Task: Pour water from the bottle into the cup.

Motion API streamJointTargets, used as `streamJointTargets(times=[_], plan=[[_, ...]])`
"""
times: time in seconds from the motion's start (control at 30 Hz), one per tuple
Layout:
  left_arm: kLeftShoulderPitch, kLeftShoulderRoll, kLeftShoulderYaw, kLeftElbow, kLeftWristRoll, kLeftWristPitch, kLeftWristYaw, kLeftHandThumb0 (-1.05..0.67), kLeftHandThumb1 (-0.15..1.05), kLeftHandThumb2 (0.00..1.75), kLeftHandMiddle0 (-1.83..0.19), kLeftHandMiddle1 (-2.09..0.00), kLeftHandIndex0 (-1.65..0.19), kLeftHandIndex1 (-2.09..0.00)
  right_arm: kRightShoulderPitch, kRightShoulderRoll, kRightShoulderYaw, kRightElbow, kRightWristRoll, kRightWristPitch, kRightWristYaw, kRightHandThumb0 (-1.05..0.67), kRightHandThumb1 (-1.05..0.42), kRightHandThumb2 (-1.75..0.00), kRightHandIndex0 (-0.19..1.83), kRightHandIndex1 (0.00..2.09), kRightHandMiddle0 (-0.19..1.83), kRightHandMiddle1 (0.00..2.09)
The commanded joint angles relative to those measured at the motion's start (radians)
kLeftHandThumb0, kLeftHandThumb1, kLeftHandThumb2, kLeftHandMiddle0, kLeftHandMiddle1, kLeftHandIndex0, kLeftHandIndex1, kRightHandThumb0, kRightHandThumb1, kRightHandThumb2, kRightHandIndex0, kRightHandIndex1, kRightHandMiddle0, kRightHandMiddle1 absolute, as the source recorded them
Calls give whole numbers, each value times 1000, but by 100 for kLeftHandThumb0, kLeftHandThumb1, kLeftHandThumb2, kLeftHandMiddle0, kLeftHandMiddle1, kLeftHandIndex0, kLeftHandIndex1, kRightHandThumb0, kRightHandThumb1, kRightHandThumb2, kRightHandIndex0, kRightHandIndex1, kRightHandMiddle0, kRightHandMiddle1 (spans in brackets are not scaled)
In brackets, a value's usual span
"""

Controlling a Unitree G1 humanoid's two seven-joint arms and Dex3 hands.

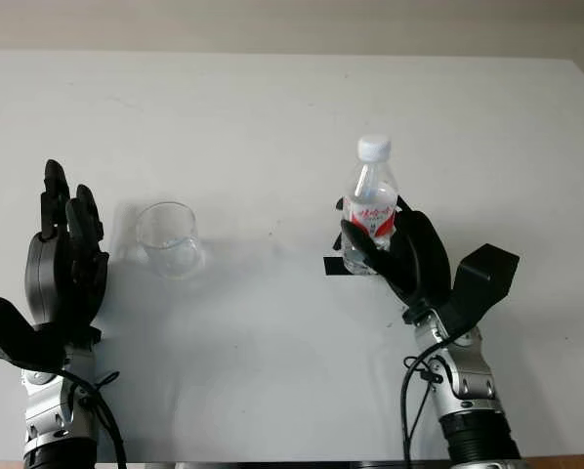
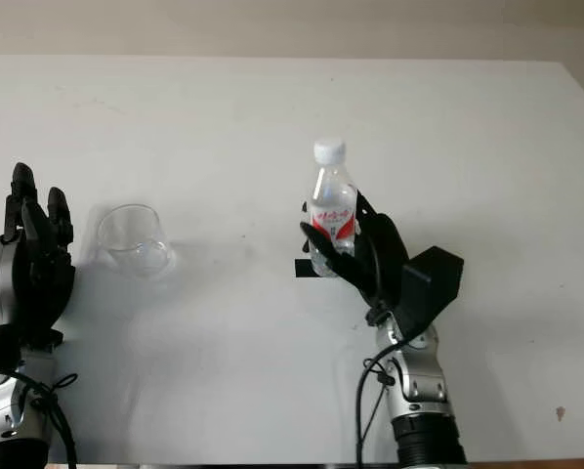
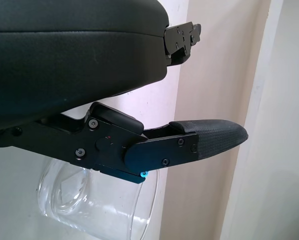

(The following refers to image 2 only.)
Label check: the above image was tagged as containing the clear water bottle red label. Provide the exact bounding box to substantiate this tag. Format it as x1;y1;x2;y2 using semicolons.
307;138;360;278

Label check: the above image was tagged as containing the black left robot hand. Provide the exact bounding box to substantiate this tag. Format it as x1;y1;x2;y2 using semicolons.
0;162;77;347

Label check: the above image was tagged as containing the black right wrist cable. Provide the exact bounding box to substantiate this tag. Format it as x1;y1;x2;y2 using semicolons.
355;339;405;466

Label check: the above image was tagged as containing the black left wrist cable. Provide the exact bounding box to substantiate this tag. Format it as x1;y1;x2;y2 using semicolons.
0;369;79;469

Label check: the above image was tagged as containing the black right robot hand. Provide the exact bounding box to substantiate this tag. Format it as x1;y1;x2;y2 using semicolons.
299;188;411;323

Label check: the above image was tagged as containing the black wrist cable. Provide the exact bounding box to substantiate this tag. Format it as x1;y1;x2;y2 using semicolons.
0;369;79;469
355;339;405;466

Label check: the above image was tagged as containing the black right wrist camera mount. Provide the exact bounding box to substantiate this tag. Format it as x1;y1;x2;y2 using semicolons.
398;245;465;341

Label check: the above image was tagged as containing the clear glass cup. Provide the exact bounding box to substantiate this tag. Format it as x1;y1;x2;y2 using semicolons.
96;203;179;280

